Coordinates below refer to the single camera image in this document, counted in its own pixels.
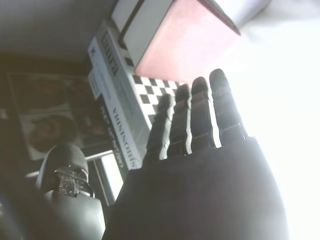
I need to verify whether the black LET IT BE book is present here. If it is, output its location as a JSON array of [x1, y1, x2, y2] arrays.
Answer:
[[6, 71, 113, 178]]

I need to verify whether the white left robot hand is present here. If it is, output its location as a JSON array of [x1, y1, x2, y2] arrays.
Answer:
[[34, 68, 288, 240]]

